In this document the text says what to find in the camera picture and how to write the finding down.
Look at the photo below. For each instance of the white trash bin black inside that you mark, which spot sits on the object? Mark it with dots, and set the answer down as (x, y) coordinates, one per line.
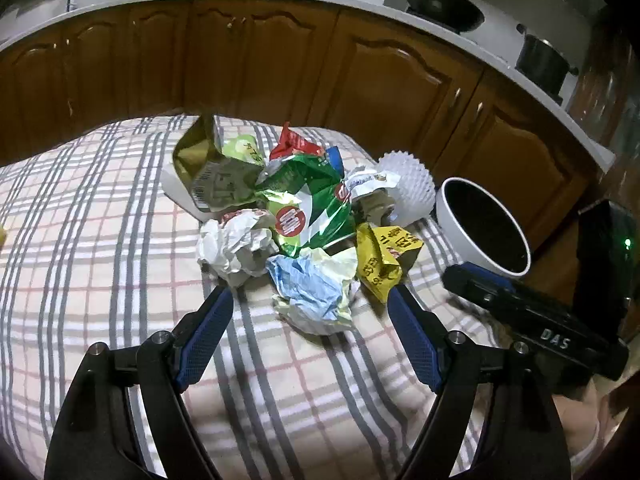
(481, 229)

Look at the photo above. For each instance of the white paper ball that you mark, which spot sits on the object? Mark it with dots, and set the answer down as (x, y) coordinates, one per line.
(237, 247)

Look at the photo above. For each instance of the gold green foil wrapper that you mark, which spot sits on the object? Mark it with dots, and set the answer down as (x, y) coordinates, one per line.
(218, 171)

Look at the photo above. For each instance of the brown wooden kitchen cabinets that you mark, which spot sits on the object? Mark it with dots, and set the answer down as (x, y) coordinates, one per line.
(391, 82)

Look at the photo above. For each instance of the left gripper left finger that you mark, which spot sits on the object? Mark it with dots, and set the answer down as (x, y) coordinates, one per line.
(94, 436)

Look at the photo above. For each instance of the white kitchen countertop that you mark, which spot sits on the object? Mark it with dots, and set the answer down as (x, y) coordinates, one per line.
(602, 156)

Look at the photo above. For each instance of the black stock pot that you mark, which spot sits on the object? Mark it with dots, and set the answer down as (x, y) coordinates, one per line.
(542, 64)

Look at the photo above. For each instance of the plaid checked tablecloth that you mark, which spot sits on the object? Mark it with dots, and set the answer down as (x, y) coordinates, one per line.
(97, 252)

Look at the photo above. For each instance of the black wok pan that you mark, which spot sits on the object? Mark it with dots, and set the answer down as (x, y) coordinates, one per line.
(456, 15)

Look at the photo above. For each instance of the blue white wrapper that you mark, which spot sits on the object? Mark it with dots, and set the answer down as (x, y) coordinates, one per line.
(315, 290)

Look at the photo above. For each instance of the green snack wrapper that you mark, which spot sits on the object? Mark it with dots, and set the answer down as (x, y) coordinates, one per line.
(309, 202)

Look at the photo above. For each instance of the white printed wrapper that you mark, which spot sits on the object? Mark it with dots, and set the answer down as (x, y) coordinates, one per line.
(365, 181)

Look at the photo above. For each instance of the yellow wrapper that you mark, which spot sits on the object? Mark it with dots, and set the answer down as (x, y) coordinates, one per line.
(385, 255)

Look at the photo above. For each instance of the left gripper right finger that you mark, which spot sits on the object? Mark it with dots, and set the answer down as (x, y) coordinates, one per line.
(522, 436)

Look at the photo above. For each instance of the yellow object on cloth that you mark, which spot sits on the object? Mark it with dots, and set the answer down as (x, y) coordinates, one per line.
(2, 237)

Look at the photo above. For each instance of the red snack wrapper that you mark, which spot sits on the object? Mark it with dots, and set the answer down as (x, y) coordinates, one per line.
(292, 143)

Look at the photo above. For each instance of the person hand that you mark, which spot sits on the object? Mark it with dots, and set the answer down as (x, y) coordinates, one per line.
(580, 419)

